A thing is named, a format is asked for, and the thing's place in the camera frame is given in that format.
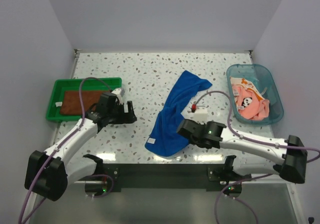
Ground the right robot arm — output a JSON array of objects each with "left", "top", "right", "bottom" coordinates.
[{"left": 176, "top": 119, "right": 308, "bottom": 184}]

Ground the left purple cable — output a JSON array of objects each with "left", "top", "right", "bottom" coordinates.
[{"left": 17, "top": 77, "right": 118, "bottom": 224}]

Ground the brown towel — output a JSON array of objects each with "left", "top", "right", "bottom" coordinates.
[{"left": 60, "top": 90, "right": 110, "bottom": 116}]

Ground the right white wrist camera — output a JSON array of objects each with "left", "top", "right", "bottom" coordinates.
[{"left": 191, "top": 104, "right": 208, "bottom": 124}]

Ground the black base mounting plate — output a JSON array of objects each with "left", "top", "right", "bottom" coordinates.
[{"left": 103, "top": 164, "right": 251, "bottom": 192}]

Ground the green plastic tray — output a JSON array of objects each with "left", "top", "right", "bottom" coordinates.
[{"left": 46, "top": 77, "right": 122, "bottom": 122}]

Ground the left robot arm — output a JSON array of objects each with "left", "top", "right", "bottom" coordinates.
[{"left": 24, "top": 88, "right": 137, "bottom": 201}]

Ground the blue towel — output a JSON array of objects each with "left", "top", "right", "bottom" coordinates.
[{"left": 144, "top": 71, "right": 212, "bottom": 157}]

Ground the pink panda towel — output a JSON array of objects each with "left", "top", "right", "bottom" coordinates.
[{"left": 230, "top": 77, "right": 270, "bottom": 121}]

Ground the blue plastic bin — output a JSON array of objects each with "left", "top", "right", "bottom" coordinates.
[{"left": 226, "top": 64, "right": 284, "bottom": 125}]

